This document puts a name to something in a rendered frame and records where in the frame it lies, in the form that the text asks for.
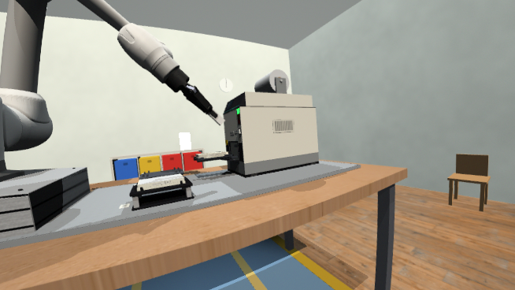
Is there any white cylinder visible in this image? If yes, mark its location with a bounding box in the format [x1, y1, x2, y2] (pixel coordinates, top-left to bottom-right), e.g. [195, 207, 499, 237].
[254, 69, 289, 93]

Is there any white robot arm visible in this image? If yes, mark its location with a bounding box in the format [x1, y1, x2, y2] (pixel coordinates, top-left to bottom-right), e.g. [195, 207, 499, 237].
[0, 0, 180, 182]

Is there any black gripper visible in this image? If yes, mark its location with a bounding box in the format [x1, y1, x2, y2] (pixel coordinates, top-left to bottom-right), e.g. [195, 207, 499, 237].
[165, 68, 225, 125]

